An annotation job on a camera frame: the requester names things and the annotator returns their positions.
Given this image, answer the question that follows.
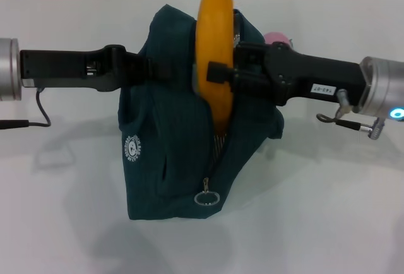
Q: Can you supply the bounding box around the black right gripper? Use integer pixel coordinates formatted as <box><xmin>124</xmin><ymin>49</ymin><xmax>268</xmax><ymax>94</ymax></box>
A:
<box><xmin>206</xmin><ymin>42</ymin><xmax>369</xmax><ymax>107</ymax></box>

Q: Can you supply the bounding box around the dark teal insulated lunch bag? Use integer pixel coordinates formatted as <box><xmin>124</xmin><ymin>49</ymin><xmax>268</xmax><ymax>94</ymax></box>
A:
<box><xmin>118</xmin><ymin>2</ymin><xmax>285</xmax><ymax>221</ymax></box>

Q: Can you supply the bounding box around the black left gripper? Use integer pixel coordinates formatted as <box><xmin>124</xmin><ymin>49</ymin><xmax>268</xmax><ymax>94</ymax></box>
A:
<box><xmin>20</xmin><ymin>45</ymin><xmax>173</xmax><ymax>93</ymax></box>

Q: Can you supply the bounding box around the right arm gripper cable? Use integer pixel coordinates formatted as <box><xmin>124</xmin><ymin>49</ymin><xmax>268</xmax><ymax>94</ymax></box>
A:
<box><xmin>316</xmin><ymin>89</ymin><xmax>386</xmax><ymax>141</ymax></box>

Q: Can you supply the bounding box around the pink peach toy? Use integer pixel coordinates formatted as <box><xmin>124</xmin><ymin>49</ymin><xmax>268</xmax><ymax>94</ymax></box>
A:
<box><xmin>263</xmin><ymin>32</ymin><xmax>296</xmax><ymax>51</ymax></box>

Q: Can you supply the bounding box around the yellow banana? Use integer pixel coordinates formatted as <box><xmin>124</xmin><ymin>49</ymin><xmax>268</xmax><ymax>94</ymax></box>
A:
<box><xmin>193</xmin><ymin>0</ymin><xmax>236</xmax><ymax>134</ymax></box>

